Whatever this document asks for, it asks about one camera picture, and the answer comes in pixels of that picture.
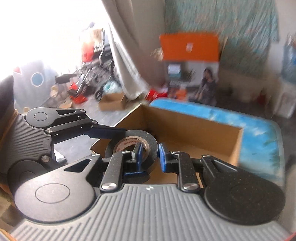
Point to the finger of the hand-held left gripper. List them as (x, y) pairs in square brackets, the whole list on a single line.
[(104, 132), (136, 173)]

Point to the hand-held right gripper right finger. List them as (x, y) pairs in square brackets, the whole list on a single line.
[(163, 160)]

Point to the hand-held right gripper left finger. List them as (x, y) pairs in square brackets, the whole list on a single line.
[(139, 154)]

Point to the black tape roll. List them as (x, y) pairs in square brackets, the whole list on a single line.
[(151, 143)]

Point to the large cardboard box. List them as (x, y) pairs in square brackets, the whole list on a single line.
[(196, 129)]

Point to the small cardboard box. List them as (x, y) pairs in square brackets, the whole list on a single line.
[(111, 102)]

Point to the white and green plastic bag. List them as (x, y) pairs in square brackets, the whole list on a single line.
[(111, 87)]

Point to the dark chair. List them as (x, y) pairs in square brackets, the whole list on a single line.
[(5, 97)]

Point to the grey rocket-shaped panel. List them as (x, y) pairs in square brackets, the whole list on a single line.
[(25, 78)]

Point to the red printed bag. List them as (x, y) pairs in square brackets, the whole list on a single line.
[(157, 94)]

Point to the round dark stool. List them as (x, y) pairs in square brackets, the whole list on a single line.
[(63, 78)]

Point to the wheelchair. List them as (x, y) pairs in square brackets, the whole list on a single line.
[(104, 58)]

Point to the beige curtain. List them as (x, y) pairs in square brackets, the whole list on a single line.
[(124, 58)]

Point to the orange plastic bag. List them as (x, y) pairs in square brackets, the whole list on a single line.
[(89, 54)]

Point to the orange printed carton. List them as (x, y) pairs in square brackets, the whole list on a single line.
[(189, 46)]

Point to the white water dispenser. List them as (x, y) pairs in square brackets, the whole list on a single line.
[(286, 99)]

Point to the floral patterned cloth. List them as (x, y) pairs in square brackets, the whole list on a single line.
[(231, 27)]

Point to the blue water jug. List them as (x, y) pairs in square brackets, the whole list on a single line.
[(290, 60)]

